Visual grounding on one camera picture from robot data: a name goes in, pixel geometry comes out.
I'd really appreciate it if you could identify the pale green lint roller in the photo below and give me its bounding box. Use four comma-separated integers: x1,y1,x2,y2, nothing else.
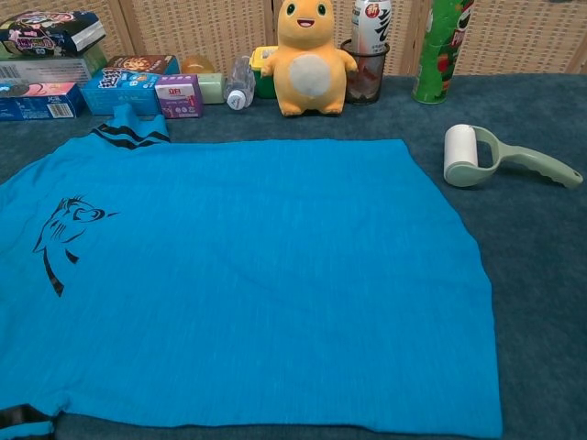
442,122,585,191

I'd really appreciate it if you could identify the blue t-shirt with black print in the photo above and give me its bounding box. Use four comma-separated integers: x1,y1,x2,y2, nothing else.
0,104,504,440

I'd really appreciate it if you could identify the green box with yellow lid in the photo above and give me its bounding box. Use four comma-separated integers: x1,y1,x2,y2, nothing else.
248,44,282,100

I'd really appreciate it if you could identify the clear plastic water bottle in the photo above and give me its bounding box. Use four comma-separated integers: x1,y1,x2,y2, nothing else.
224,55,257,112

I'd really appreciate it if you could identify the orange plush dinosaur toy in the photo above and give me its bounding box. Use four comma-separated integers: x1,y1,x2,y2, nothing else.
260,0,360,117

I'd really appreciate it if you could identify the pale green box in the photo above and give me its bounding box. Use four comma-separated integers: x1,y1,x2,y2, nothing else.
196,72,227,105

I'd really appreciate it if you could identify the black mesh pen holder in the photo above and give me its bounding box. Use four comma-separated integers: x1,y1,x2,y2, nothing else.
339,38,392,106

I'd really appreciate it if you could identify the purple box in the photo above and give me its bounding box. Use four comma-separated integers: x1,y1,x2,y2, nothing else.
154,73,205,121

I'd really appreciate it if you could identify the orange jelly cup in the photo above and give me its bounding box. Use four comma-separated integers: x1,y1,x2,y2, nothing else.
180,53,216,76

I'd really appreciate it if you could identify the white red drink can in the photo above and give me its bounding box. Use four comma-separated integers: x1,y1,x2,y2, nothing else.
350,0,393,54

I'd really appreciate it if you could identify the woven folding screen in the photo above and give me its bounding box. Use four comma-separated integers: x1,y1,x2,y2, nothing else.
0,0,587,78

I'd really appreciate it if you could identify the green chips can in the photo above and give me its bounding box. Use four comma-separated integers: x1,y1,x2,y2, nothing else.
410,0,476,106

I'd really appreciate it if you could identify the brown cookie box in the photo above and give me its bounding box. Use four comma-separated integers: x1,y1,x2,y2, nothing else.
105,54,182,77

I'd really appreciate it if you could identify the blue and pink cookie box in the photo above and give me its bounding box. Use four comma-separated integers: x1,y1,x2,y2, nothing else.
0,81,89,123

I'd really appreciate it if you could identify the green snack box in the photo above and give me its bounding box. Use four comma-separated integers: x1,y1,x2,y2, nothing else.
0,45,109,89

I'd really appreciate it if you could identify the black snack package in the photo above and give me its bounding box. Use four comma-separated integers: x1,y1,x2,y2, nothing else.
0,10,107,61

